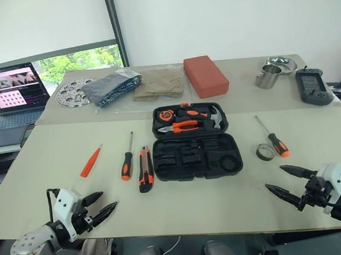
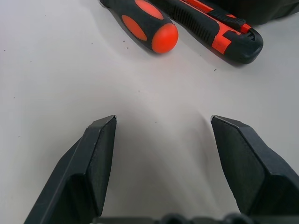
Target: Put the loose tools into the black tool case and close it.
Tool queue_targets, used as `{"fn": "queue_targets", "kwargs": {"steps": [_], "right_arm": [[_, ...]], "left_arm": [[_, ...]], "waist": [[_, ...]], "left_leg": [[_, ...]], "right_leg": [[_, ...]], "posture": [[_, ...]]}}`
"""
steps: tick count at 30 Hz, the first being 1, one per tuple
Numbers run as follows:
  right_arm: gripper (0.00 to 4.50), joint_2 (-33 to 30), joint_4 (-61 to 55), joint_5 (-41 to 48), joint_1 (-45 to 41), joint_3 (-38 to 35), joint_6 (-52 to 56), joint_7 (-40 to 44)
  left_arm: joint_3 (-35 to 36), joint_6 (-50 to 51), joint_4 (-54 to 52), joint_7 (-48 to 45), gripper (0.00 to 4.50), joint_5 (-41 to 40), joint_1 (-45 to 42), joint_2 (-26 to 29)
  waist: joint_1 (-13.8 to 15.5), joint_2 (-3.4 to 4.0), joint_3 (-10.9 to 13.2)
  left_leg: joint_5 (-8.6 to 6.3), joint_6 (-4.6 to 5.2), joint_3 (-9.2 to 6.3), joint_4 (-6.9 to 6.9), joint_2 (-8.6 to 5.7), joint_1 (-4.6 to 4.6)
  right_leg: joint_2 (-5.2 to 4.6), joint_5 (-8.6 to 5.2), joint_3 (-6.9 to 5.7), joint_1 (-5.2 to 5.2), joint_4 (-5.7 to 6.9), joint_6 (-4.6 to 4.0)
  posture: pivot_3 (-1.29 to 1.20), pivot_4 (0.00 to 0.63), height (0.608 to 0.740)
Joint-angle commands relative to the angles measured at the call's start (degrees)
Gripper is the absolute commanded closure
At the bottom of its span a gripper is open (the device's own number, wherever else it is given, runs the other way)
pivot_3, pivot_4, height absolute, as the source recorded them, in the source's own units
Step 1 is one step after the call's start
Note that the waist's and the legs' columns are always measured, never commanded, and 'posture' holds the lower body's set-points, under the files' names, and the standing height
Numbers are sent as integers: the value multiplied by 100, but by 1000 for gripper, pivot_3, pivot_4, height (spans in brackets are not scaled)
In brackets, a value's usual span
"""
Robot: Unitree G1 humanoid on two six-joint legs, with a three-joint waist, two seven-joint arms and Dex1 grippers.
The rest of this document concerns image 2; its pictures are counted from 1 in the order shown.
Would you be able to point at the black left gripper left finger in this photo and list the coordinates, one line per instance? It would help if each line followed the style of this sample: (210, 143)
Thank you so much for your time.
(77, 177)

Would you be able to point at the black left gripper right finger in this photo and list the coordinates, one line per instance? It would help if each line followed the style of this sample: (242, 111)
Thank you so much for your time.
(254, 177)

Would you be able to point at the orange black utility knife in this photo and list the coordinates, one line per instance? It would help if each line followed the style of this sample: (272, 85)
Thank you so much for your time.
(198, 25)

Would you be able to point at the black orange screwdriver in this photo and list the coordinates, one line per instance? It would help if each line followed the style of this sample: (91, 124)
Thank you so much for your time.
(140, 21)

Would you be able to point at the black tool case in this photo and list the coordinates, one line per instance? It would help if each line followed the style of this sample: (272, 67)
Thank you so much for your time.
(268, 9)

